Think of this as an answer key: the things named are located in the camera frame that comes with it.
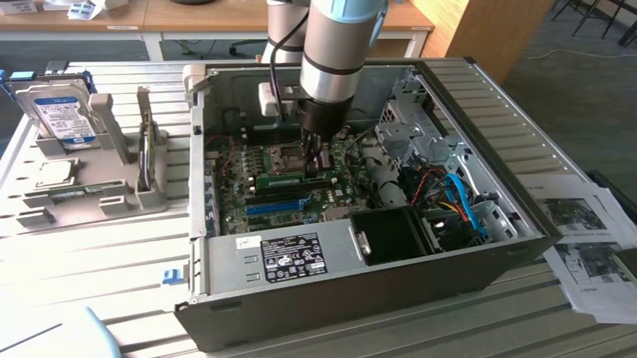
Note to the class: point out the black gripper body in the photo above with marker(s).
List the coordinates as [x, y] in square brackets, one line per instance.
[325, 115]

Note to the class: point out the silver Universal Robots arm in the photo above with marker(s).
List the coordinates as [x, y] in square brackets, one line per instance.
[330, 48]

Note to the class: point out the green RAM stick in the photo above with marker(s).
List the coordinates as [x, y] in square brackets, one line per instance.
[278, 180]
[76, 191]

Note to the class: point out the black RAM slot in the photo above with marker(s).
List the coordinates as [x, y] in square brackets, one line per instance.
[289, 190]

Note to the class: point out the CPU socket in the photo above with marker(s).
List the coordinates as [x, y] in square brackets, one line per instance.
[287, 158]

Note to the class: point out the green motherboard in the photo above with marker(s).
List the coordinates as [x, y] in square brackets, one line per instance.
[318, 209]

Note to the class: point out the blue expansion slot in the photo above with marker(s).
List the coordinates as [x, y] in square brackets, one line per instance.
[275, 207]

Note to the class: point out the silver metal disk bay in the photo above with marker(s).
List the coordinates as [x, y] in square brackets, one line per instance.
[428, 138]

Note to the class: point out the black fan shroud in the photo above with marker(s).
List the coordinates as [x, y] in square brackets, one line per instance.
[388, 235]

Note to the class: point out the grey power supply with label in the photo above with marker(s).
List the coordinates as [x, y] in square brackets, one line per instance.
[283, 257]

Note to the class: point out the upright graphics card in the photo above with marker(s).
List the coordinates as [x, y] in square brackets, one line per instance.
[148, 149]

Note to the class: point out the wooden cabinet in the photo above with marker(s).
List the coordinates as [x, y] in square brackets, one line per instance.
[477, 33]

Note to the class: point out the black open PC case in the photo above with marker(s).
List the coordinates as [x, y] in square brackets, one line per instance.
[349, 298]

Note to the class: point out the grey parts rack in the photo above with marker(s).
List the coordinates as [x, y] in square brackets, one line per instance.
[114, 194]

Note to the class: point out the blue plastic clip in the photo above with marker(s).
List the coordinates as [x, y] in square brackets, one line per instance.
[170, 276]

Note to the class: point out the silver CPU chip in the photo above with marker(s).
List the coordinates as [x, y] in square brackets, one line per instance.
[55, 174]

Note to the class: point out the hard disk with blue label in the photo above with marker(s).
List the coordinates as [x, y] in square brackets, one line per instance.
[55, 112]

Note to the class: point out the printed paper sheets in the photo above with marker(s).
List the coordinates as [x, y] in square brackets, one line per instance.
[582, 223]

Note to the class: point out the black chair legs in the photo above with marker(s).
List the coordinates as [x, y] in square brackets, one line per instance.
[603, 18]

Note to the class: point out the light blue chair back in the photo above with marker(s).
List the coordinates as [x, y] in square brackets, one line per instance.
[55, 335]

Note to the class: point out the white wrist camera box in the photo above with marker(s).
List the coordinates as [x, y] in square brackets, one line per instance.
[269, 98]

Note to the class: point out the wooden desk with white frame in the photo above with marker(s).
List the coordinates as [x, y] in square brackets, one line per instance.
[150, 18]

